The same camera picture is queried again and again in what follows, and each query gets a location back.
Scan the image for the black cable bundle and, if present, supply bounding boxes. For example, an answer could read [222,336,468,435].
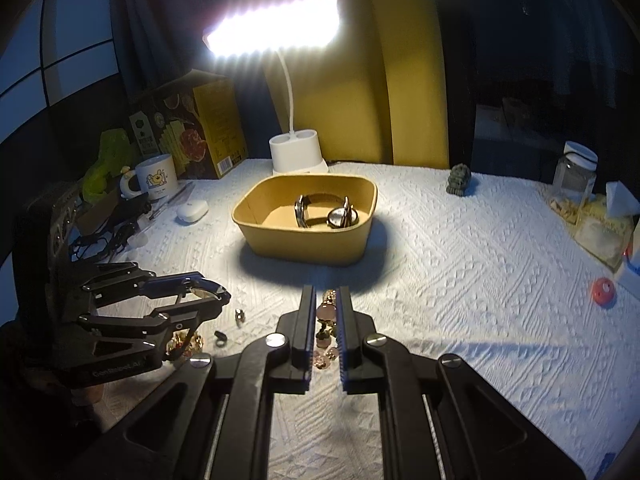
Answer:
[69,194,153,262]

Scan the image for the green plastic bag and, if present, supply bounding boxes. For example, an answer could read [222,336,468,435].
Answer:
[82,128,134,204]

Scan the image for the white earbuds case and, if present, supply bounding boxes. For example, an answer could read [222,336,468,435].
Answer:
[175,199,210,224]

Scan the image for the clear snack packet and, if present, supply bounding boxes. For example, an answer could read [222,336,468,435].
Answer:
[574,195,634,267]

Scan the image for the black yellow printed carton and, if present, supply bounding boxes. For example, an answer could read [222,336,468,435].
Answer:
[128,70,250,181]

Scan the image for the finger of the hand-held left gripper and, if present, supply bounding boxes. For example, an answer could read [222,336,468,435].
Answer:
[80,261,223,306]
[75,292,232,356]

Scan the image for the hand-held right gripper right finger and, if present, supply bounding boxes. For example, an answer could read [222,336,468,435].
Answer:
[335,286,589,480]

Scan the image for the white textured tablecloth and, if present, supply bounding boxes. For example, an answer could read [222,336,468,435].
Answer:
[85,158,632,480]

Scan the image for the glass jar with white lid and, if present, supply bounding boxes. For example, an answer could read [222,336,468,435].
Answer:
[549,140,600,226]

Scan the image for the small red ball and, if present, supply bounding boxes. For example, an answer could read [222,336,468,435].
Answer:
[591,276,617,308]

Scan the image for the white tissue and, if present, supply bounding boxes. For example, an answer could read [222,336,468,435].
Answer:
[604,180,640,220]

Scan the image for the white desk lamp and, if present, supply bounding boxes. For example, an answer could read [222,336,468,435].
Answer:
[202,0,344,177]

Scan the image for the silver pen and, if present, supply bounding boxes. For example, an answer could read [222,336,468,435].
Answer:
[149,181,197,220]

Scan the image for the silver round wristwatch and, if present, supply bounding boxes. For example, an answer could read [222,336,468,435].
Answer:
[326,198,360,229]

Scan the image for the yellow curtain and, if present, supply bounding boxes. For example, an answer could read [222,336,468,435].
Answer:
[260,0,449,169]

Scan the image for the small stone figurine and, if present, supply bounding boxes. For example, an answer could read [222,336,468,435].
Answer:
[446,163,474,196]

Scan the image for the silver watch with dark band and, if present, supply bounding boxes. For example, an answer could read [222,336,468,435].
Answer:
[294,193,341,229]

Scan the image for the pink gold bead bracelet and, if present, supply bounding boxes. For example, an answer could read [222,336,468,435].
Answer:
[312,289,347,372]

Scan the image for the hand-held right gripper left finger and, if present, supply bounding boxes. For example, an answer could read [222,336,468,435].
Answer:
[62,284,317,480]

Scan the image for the yellow oval storage tray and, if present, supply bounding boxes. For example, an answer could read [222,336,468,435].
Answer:
[231,172,379,267]

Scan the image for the dark blue curtain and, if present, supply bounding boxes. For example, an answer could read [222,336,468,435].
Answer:
[109,0,242,103]

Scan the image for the white cartoon mug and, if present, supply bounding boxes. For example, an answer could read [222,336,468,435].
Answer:
[121,154,176,199]

